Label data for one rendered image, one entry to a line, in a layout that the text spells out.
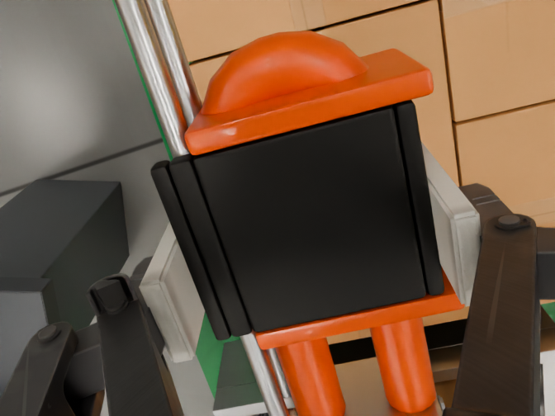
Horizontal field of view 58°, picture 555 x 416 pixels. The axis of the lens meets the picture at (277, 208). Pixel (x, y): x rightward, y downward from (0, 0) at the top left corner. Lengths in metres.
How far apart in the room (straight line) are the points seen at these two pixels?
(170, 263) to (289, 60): 0.07
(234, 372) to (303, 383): 0.94
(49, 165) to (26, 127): 0.12
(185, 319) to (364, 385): 0.11
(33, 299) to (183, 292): 0.67
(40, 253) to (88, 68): 0.53
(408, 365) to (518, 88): 0.73
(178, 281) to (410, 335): 0.09
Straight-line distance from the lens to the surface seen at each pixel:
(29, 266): 1.15
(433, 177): 0.16
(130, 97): 1.45
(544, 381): 1.16
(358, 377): 0.25
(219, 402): 1.11
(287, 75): 0.16
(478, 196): 0.17
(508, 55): 0.89
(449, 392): 1.13
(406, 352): 0.21
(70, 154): 1.55
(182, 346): 0.16
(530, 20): 0.89
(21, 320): 0.86
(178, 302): 0.16
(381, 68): 0.16
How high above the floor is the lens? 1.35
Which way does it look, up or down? 65 degrees down
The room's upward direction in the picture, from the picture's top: 178 degrees counter-clockwise
